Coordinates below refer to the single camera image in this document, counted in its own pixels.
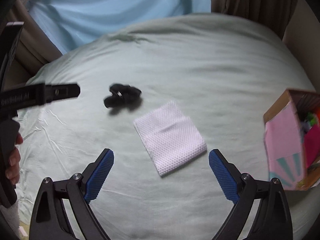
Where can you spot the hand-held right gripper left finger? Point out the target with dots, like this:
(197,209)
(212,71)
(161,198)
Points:
(98,177)

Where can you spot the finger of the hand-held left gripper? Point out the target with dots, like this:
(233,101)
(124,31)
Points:
(63,92)

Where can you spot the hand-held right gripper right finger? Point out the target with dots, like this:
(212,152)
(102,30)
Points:
(223,177)

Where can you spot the black fabric bundle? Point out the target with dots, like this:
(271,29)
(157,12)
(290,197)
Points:
(122,95)

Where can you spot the white mesh cloth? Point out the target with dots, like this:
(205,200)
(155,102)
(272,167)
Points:
(170,137)

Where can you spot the paper-wrapped cardboard box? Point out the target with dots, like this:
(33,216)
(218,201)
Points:
(282,142)

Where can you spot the person's left forearm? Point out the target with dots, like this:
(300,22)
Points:
(11,220)

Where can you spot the person's left hand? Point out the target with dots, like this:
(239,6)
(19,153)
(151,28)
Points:
(14,160)

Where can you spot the beige headboard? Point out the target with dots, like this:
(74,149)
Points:
(21,72)

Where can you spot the brown curtain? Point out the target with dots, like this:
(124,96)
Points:
(252,5)
(37,37)

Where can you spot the light blue hanging cloth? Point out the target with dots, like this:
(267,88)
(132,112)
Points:
(120,10)

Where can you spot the pale green bed sheet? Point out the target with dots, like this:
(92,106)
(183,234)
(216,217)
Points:
(200,67)

